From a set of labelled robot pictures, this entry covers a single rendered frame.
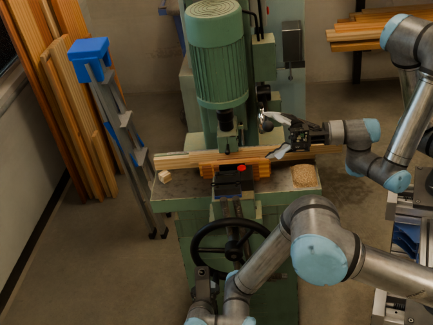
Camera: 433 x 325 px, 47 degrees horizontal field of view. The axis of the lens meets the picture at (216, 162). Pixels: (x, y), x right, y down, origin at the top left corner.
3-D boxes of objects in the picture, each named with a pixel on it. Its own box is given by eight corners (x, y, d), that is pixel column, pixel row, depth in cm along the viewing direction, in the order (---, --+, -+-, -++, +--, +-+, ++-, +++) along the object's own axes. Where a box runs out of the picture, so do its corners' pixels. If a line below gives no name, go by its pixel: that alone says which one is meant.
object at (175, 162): (155, 170, 189) (153, 160, 186) (156, 167, 190) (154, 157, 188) (315, 158, 183) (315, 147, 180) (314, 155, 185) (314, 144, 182)
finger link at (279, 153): (265, 163, 155) (288, 146, 153) (264, 155, 161) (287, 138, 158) (271, 170, 156) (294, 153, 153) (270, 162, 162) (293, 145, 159)
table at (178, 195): (148, 232, 171) (144, 219, 167) (158, 177, 195) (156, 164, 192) (327, 220, 165) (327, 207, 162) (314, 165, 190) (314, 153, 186)
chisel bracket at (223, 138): (219, 157, 177) (216, 137, 172) (220, 135, 188) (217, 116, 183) (240, 155, 176) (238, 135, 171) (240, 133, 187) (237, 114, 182)
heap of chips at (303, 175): (293, 187, 172) (293, 182, 170) (290, 166, 182) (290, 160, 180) (318, 186, 171) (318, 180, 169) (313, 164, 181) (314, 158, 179)
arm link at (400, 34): (430, 164, 172) (414, 39, 135) (395, 146, 183) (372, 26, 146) (452, 142, 175) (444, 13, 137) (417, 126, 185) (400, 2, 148)
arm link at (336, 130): (339, 116, 155) (339, 140, 159) (325, 117, 155) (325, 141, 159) (344, 125, 148) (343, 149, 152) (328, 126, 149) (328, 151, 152)
